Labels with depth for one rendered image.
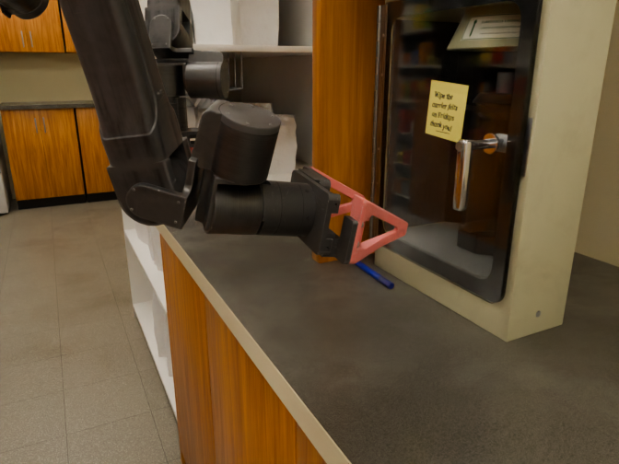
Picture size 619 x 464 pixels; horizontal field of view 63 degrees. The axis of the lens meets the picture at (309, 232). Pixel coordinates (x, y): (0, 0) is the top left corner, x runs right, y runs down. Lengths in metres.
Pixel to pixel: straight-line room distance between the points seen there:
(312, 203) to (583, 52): 0.38
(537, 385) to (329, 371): 0.24
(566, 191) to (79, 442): 1.85
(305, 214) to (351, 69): 0.46
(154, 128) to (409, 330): 0.45
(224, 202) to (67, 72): 5.53
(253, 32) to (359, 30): 1.03
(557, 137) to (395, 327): 0.33
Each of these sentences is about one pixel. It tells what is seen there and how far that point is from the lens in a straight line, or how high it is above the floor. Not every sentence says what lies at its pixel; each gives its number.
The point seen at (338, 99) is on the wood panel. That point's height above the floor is 1.24.
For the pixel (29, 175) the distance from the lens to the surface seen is 5.52.
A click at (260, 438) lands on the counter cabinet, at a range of 0.90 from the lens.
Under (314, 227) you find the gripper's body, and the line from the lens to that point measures 0.52.
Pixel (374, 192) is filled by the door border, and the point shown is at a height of 1.08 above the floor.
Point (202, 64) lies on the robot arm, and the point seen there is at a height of 1.30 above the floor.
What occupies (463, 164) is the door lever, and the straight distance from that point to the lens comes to 0.66.
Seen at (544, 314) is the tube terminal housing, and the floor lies 0.97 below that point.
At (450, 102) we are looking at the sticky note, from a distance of 0.75.
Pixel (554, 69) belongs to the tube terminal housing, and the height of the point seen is 1.29.
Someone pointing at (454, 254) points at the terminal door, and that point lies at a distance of 0.76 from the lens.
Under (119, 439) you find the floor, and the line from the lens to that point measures 2.13.
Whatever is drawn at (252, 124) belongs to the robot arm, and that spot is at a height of 1.24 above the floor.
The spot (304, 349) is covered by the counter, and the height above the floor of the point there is 0.94.
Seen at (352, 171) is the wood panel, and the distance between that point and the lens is 0.95.
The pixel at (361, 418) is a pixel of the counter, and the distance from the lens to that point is 0.57.
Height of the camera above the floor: 1.29
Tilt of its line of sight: 18 degrees down
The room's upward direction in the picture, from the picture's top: straight up
